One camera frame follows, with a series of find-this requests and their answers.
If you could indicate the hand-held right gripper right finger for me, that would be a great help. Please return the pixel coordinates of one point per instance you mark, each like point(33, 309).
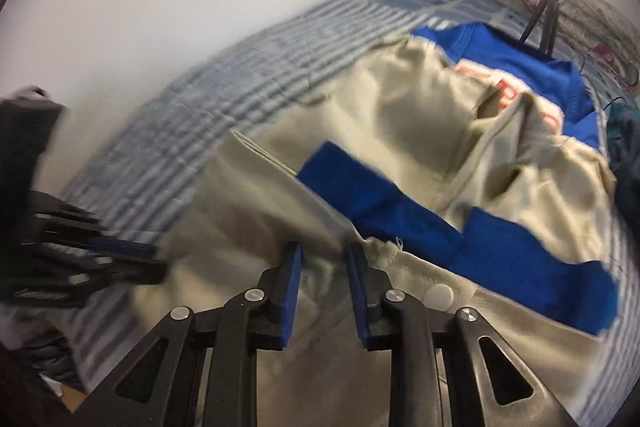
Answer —
point(360, 297)

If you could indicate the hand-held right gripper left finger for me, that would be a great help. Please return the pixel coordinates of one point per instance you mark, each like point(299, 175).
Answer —
point(292, 297)

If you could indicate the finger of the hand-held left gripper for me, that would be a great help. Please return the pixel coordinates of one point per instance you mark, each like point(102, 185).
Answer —
point(120, 274)
point(125, 247)

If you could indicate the beige and blue work jacket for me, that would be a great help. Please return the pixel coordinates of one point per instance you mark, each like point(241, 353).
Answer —
point(400, 117)

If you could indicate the grey cloth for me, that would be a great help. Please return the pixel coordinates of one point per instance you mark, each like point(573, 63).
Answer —
point(50, 352)

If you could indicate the grey striped bed sheet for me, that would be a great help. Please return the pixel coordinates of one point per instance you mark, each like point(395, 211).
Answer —
point(210, 97)

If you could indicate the dark teal cloth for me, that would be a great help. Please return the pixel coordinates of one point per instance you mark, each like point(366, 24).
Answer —
point(627, 147)

